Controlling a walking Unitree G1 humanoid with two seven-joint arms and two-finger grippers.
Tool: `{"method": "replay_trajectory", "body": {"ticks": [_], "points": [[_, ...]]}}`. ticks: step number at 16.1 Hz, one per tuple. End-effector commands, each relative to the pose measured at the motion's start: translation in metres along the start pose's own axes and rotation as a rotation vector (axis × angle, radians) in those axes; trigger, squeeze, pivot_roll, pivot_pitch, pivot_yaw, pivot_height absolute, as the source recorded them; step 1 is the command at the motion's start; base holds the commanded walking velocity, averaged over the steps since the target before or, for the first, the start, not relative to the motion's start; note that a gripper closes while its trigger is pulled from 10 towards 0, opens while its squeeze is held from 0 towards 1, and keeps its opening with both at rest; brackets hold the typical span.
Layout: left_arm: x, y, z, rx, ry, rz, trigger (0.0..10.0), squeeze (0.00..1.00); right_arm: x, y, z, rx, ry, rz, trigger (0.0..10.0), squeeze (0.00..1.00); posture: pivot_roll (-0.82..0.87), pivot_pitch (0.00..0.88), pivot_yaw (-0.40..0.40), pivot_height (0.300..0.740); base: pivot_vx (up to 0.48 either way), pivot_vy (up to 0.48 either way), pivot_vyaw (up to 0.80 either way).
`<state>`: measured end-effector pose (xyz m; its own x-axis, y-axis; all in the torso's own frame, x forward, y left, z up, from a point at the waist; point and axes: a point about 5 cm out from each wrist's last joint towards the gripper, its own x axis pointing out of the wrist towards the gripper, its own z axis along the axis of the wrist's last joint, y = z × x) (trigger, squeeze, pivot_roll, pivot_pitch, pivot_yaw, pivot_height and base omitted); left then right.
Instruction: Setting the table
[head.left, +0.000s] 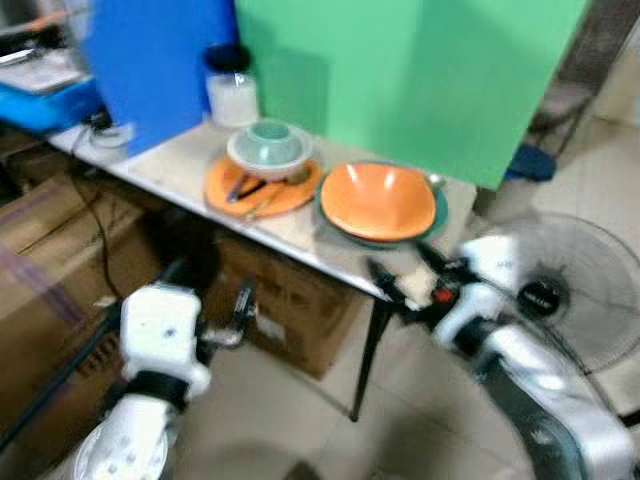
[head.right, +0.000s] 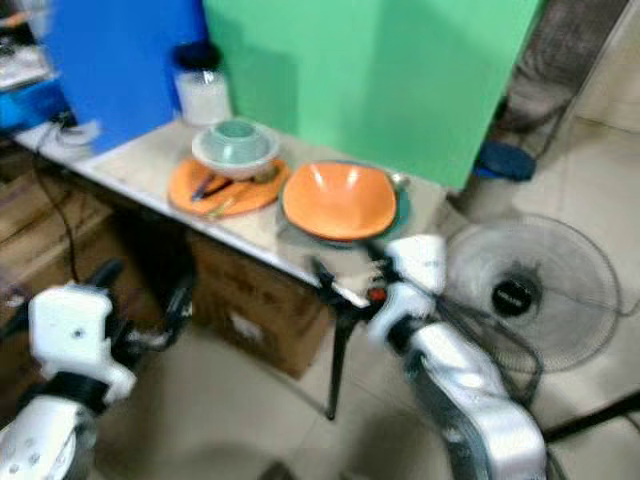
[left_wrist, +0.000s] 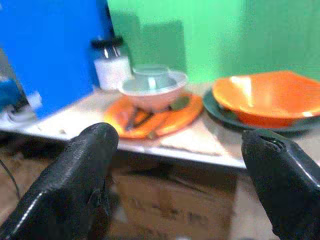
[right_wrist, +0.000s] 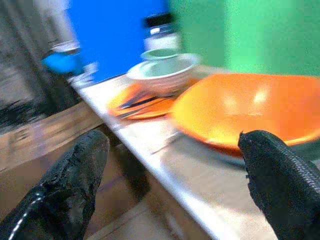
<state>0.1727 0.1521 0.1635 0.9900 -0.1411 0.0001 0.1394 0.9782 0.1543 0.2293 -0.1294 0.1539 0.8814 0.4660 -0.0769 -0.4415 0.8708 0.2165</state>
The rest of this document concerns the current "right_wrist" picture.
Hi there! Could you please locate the green panel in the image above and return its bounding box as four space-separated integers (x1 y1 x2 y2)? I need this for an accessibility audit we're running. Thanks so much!
167 0 320 76

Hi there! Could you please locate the black capped white bottle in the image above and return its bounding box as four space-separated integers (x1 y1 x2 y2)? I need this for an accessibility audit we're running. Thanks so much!
141 12 181 60

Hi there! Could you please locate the large orange bowl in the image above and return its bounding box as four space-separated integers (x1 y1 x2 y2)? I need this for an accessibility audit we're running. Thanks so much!
169 72 320 158

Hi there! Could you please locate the blue cup with silver rim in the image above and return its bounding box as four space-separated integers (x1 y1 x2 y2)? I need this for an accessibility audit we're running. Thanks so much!
41 39 86 76

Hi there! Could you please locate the flat orange plate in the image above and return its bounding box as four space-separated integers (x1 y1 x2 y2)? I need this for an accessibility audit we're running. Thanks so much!
106 79 201 121

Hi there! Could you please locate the white ceramic bowl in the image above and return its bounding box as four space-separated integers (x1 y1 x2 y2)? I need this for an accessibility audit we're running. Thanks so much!
126 52 201 93

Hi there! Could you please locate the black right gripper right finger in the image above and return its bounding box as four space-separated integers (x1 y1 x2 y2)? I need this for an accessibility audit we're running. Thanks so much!
237 129 320 240

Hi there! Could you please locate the blue panel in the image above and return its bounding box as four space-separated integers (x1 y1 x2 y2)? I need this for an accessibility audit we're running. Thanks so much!
65 0 171 83

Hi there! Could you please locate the black utensil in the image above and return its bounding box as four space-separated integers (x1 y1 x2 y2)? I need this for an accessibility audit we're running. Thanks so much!
119 94 176 118

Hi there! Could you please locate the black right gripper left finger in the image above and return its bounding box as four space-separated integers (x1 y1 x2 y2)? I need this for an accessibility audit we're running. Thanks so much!
0 129 111 240

